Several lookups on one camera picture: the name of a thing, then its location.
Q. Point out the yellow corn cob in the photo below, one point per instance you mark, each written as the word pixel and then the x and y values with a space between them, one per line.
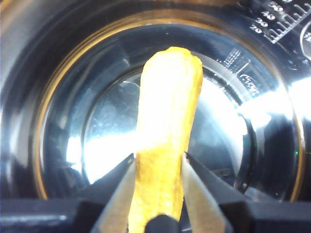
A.
pixel 167 121

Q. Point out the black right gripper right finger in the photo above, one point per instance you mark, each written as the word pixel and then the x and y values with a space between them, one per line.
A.
pixel 267 216

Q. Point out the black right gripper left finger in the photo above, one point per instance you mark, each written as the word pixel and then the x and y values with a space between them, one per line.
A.
pixel 48 216

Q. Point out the pale green electric steamer pot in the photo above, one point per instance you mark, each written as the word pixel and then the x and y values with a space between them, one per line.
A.
pixel 267 72

